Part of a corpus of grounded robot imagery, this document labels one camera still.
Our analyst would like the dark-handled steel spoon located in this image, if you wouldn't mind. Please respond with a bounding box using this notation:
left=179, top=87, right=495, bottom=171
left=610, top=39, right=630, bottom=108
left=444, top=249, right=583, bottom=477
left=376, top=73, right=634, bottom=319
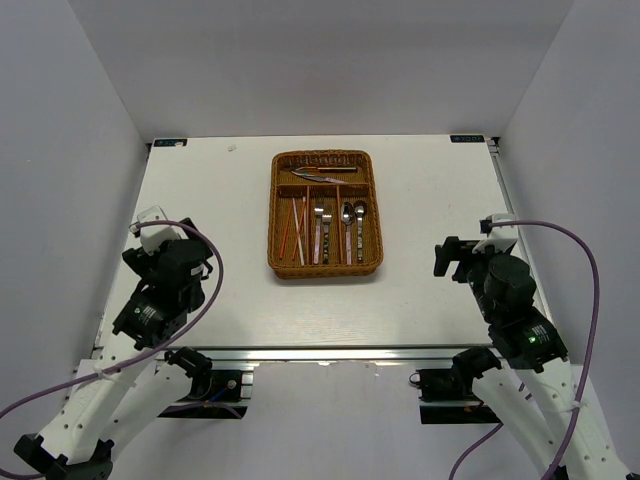
left=354, top=200, right=367, bottom=263

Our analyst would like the pink-handled spoon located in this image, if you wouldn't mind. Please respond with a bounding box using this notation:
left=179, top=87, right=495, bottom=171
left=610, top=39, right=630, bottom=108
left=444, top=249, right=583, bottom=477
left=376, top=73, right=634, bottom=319
left=341, top=202, right=355, bottom=265

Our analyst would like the dark-handled fork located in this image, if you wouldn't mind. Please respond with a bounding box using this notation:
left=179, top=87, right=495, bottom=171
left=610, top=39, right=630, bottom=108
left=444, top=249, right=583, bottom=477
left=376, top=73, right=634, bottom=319
left=322, top=213, right=332, bottom=264

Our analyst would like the white chopstick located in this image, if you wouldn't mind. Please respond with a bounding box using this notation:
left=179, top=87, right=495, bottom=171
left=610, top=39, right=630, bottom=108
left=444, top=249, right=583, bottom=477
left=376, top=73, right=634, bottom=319
left=298, top=196, right=307, bottom=235
left=293, top=197, right=306, bottom=266

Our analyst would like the pink-handled fork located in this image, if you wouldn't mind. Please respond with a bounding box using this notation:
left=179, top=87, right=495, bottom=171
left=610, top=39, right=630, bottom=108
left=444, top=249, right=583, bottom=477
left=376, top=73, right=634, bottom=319
left=313, top=204, right=324, bottom=265

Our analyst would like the orange chopstick long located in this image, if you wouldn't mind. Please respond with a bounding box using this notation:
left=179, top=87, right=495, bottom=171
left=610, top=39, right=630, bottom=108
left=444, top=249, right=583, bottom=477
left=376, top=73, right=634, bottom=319
left=290, top=197, right=308, bottom=261

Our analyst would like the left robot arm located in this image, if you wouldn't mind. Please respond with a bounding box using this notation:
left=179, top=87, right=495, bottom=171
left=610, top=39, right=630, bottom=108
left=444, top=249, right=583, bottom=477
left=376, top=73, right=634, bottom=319
left=14, top=211, right=224, bottom=479

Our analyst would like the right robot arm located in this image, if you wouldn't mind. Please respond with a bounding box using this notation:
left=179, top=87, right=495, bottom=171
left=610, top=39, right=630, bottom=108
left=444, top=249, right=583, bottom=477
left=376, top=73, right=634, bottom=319
left=434, top=237, right=636, bottom=479

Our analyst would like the right blue corner label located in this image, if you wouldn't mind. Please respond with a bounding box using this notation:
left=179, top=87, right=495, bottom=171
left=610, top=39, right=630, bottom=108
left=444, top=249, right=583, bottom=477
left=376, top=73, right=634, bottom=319
left=449, top=134, right=486, bottom=143

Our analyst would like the blue corner label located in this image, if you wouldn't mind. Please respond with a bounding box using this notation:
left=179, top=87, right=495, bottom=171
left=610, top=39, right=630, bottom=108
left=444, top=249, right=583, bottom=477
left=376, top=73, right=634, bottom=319
left=153, top=139, right=188, bottom=148
left=449, top=134, right=486, bottom=143

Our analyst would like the left blue corner label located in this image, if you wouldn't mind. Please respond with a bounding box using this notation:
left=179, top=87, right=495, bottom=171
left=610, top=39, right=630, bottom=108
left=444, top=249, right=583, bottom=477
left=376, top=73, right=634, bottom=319
left=153, top=139, right=188, bottom=148

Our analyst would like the wicker cutlery tray basket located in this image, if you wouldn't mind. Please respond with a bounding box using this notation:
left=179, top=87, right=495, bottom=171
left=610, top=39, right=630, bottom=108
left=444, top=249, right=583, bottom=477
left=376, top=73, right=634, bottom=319
left=267, top=150, right=383, bottom=280

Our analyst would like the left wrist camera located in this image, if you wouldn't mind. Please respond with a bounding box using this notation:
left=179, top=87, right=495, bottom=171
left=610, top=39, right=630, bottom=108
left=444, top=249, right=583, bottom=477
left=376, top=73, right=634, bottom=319
left=129, top=205, right=181, bottom=255

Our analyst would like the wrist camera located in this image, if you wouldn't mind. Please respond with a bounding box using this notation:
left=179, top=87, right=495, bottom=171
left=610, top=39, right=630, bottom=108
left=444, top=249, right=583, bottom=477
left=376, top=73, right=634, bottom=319
left=129, top=205, right=181, bottom=255
left=474, top=213, right=519, bottom=253

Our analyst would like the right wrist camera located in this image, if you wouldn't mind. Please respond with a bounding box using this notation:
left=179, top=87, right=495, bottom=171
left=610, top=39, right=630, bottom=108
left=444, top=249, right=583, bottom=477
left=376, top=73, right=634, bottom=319
left=474, top=213, right=519, bottom=253

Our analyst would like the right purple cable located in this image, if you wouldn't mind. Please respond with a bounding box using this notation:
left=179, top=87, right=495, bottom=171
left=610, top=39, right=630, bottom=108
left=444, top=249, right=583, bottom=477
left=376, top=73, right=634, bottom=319
left=448, top=221, right=600, bottom=480

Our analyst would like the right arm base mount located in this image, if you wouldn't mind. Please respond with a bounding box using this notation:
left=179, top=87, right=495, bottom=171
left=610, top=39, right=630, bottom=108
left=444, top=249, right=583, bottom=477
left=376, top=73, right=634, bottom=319
left=409, top=369, right=499, bottom=425

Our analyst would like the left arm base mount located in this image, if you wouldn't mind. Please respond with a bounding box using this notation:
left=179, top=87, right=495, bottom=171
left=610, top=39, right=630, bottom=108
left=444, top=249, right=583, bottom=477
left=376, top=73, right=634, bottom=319
left=159, top=369, right=254, bottom=420

